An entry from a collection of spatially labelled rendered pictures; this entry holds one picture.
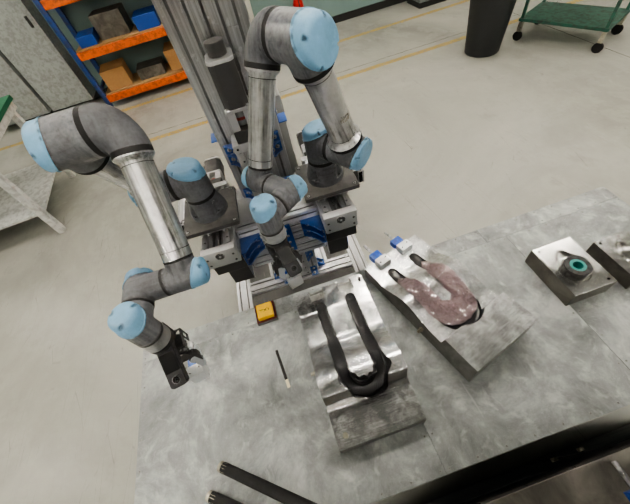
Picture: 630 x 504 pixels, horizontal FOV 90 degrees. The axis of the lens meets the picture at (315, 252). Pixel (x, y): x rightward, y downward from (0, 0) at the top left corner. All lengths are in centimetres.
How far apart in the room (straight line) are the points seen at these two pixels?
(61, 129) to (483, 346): 119
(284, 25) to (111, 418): 224
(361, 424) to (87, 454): 181
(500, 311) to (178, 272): 94
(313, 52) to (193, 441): 115
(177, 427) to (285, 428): 36
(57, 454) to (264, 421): 168
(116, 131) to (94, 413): 198
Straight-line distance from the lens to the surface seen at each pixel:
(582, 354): 130
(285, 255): 99
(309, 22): 82
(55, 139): 91
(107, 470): 238
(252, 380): 119
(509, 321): 113
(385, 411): 103
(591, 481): 121
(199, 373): 109
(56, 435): 267
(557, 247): 141
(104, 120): 87
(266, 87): 95
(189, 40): 121
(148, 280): 89
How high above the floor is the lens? 188
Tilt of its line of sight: 52 degrees down
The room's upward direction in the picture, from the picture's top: 15 degrees counter-clockwise
